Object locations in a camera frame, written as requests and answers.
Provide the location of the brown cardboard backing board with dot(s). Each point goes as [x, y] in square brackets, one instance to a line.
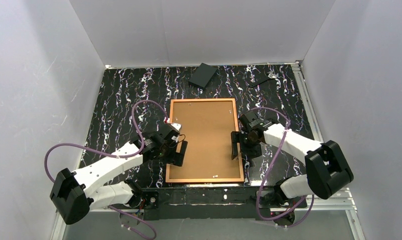
[207, 125]

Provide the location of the black square block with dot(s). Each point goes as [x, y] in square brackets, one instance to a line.
[202, 76]

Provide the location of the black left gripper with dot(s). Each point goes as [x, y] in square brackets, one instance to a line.
[174, 151]

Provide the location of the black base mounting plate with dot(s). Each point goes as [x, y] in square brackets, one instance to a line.
[234, 202]

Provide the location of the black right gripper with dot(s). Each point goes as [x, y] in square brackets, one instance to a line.
[242, 144]

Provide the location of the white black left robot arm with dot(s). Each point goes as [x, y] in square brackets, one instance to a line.
[77, 192]

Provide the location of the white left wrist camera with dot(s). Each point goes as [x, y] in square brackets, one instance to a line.
[174, 132]

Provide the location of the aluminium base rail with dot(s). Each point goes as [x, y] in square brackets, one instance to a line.
[315, 219]

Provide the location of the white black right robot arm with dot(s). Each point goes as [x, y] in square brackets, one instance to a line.
[327, 170]

